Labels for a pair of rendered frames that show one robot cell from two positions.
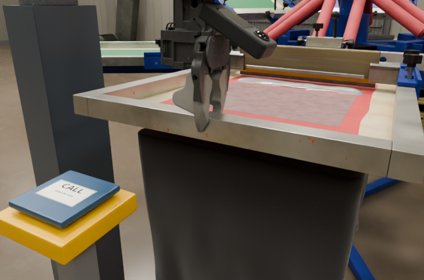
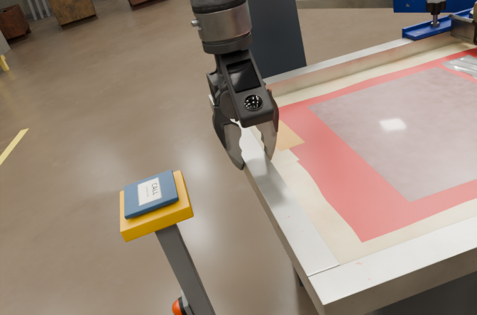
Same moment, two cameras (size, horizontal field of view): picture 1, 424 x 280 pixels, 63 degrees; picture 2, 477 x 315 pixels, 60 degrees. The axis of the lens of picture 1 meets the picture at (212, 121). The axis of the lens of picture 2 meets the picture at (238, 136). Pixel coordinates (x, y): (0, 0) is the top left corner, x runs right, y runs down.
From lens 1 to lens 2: 0.51 m
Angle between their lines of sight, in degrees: 51
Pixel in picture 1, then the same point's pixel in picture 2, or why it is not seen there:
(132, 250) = not seen: hidden behind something
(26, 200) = (129, 189)
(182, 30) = (216, 77)
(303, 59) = not seen: outside the picture
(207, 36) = (219, 92)
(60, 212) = (131, 207)
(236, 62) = (465, 30)
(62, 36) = (254, 10)
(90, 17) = not seen: outside the picture
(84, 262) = (167, 238)
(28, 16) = not seen: outside the picture
